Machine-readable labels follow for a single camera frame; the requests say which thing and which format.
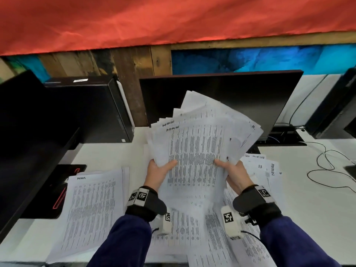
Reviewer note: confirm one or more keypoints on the person's left hand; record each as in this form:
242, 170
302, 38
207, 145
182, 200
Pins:
155, 175

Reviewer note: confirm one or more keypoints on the person's right hand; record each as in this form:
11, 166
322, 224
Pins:
239, 177

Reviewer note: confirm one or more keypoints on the printed paper bundle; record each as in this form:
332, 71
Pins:
200, 141

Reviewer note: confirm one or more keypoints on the pile of printed papers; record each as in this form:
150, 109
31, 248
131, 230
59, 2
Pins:
194, 233

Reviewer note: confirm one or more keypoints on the sorted stack of printed sheets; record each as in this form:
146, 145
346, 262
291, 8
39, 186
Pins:
89, 214

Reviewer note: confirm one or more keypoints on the person's left forearm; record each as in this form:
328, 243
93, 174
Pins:
122, 244

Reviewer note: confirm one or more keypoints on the person's right forearm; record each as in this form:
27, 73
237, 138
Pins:
297, 244

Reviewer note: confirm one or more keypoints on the white table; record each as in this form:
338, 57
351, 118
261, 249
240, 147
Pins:
105, 155

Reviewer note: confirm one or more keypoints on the black desktop computer tower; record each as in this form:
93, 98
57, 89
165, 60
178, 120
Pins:
331, 111
89, 108

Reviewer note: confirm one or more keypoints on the wooden plank partition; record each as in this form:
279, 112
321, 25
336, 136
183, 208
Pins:
130, 69

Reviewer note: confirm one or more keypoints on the blue cloth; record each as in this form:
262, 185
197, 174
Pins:
250, 59

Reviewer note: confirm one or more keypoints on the red-orange cloth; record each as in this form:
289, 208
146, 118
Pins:
167, 22

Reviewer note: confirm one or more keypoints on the teal green cloth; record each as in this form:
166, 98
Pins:
30, 66

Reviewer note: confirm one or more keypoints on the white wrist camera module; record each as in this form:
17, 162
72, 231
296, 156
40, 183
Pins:
230, 222
165, 222

